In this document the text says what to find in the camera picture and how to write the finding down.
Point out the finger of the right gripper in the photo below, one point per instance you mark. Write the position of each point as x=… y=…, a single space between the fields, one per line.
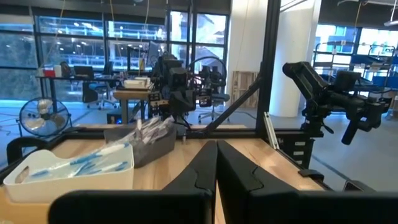
x=350 y=133

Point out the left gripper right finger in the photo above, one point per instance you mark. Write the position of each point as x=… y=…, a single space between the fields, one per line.
x=236 y=177

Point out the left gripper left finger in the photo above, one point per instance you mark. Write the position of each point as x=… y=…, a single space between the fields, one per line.
x=202 y=174

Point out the grey translucent plastic bin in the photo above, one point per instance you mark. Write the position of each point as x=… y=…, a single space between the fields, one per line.
x=155 y=152

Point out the blue toothbrush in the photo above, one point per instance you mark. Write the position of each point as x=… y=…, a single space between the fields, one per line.
x=40 y=172
x=84 y=160
x=109 y=149
x=118 y=166

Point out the white plastic bin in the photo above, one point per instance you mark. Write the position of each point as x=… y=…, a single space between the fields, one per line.
x=62 y=189

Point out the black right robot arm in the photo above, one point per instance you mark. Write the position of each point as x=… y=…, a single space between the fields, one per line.
x=311 y=84

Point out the blue wheeled cart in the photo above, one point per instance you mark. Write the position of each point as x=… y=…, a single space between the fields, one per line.
x=377 y=62

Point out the silver metal strip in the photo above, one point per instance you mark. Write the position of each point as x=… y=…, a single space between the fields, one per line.
x=270 y=130

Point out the grey office chair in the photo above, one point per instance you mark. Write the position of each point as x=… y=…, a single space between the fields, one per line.
x=217 y=98

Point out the wooden pallet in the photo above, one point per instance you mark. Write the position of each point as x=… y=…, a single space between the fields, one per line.
x=245 y=90

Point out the black background robot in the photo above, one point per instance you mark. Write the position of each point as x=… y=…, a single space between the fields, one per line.
x=177 y=87

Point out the wooden side table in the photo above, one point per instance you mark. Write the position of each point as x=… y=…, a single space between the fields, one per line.
x=130 y=95

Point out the white boxes stack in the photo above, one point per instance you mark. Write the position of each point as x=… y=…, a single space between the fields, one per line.
x=136 y=83

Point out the blue office chair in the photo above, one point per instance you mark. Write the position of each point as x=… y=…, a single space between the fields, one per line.
x=96 y=87

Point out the black office desk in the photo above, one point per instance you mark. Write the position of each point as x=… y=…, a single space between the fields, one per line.
x=77 y=78

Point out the black floor fan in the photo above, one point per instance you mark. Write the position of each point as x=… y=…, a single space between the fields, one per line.
x=43 y=116

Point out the white cup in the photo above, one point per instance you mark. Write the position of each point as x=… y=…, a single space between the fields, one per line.
x=58 y=71

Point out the red box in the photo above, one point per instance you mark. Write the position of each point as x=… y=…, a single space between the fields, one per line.
x=49 y=73

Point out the black table-level camera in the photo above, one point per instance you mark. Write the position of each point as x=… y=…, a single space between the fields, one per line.
x=354 y=186

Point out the black edge bracket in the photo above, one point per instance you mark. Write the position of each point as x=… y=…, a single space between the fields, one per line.
x=311 y=174

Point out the white wall pillar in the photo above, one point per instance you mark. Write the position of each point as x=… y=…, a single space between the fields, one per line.
x=245 y=37

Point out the black frame clamp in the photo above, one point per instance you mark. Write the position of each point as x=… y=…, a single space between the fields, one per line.
x=12 y=149

